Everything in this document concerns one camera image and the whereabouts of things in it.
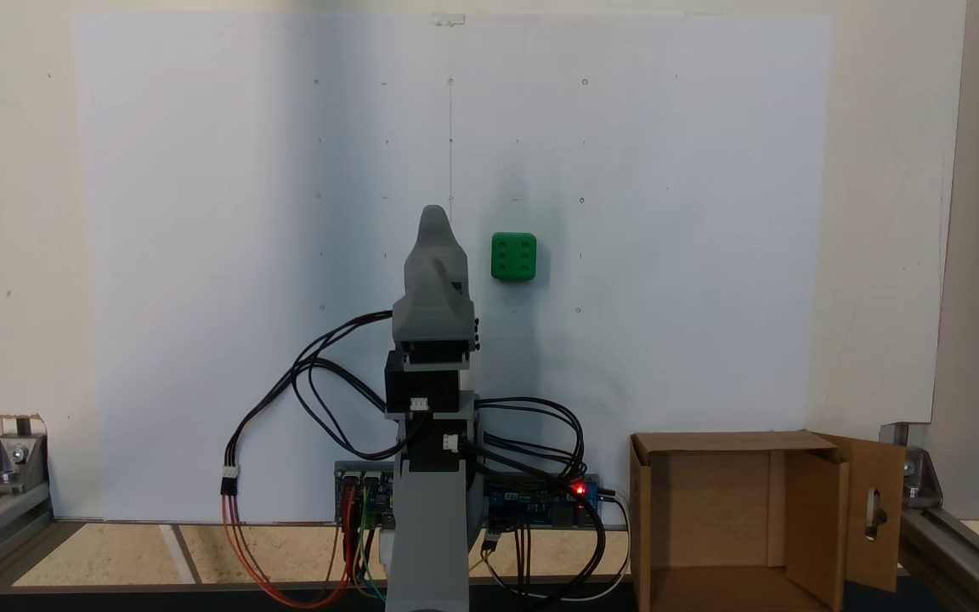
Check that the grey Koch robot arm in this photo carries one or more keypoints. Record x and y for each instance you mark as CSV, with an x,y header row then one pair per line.
x,y
434,527

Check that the blue circuit board red LED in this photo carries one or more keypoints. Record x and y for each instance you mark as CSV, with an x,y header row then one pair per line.
x,y
540,501

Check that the circuit board with jumper pins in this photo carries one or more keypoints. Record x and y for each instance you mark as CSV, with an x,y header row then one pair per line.
x,y
370,489

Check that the green dice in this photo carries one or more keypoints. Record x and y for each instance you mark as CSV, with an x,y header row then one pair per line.
x,y
513,256

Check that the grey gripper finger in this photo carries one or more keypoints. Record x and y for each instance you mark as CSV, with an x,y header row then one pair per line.
x,y
434,234
449,276

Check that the aluminium corner bracket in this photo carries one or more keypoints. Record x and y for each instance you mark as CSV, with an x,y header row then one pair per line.
x,y
919,476
14,459

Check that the brown cardboard box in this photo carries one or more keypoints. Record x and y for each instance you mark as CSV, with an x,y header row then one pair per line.
x,y
710,510

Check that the large white paper sheet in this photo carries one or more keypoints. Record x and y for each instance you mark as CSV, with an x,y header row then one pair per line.
x,y
200,255

